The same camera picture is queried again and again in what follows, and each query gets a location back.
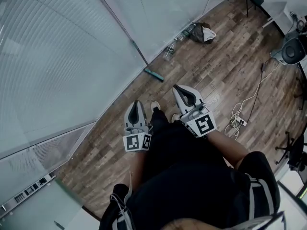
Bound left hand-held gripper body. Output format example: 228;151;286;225
122;125;154;153

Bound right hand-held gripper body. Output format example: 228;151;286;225
179;101;218;138

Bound teal-headed broom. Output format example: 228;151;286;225
130;40;165;82

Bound person's left forearm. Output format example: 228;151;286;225
130;151;146;194

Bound person's right forearm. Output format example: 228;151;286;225
205;129;249;171

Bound wooden floor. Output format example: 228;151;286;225
56;0;307;219

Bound clear empty plastic bottle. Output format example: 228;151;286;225
164;39;178;61

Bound person's black clothing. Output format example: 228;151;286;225
99;107;282;230

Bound dark rubbish bag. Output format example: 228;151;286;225
190;22;217;45

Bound green label plastic bottle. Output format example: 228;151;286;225
177;23;197;42

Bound black office swivel chair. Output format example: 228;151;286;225
275;131;307;173

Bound grey round device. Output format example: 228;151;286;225
270;32;307;66

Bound white desk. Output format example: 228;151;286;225
262;0;307;41

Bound thin white chest cables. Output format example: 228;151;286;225
109;170;135;230

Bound black cable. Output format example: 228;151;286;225
247;56;283;124

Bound white cable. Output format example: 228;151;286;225
224;56;279;138

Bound metal door rail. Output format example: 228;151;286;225
0;172;57;212

